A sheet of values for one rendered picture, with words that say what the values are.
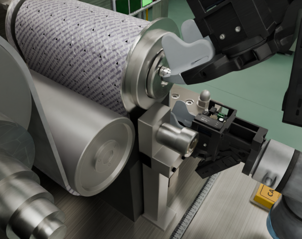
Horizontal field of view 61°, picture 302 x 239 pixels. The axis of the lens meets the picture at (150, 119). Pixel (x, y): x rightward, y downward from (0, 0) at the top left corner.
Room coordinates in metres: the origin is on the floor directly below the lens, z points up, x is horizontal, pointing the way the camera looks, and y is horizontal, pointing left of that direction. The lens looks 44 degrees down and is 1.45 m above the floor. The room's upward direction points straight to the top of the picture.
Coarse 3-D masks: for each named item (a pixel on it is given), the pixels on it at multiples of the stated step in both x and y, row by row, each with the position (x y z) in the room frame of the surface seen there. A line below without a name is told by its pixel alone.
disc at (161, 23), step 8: (152, 24) 0.31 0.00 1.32; (160, 24) 0.33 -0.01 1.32; (168, 24) 0.34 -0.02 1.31; (144, 32) 0.30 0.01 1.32; (152, 32) 0.31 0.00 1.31; (176, 32) 0.36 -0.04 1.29; (136, 40) 0.29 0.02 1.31; (144, 40) 0.30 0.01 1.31; (136, 48) 0.28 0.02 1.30; (128, 56) 0.27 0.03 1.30; (136, 56) 0.28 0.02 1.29; (128, 64) 0.27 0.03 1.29; (128, 72) 0.27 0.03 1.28; (128, 80) 0.27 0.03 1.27; (120, 88) 0.26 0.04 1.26; (128, 88) 0.27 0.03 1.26; (128, 96) 0.27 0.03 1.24; (128, 104) 0.27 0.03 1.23; (128, 112) 0.27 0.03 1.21; (136, 112) 0.28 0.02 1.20; (144, 112) 0.29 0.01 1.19
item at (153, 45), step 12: (156, 36) 0.31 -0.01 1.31; (144, 48) 0.29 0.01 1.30; (156, 48) 0.30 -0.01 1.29; (144, 60) 0.28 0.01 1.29; (144, 72) 0.28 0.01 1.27; (132, 84) 0.27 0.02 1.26; (144, 84) 0.28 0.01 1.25; (132, 96) 0.27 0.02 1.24; (144, 96) 0.28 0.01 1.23; (144, 108) 0.28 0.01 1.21
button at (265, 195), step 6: (264, 186) 0.33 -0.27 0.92; (258, 192) 0.31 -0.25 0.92; (264, 192) 0.31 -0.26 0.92; (270, 192) 0.31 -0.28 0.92; (276, 192) 0.31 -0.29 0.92; (258, 198) 0.30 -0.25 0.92; (264, 198) 0.30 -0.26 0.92; (270, 198) 0.30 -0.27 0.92; (276, 198) 0.30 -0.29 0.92; (264, 204) 0.29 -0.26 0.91; (270, 204) 0.28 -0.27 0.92
